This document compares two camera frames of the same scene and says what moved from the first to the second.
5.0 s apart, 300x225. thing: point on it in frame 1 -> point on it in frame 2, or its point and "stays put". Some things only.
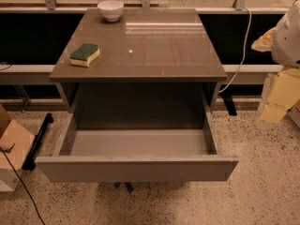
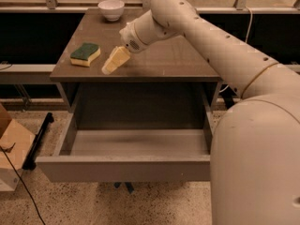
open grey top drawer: [137, 155] stays put
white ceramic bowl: [112, 9] stays put
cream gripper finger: [264, 42] -> [138, 36]
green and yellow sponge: [83, 55] stays put
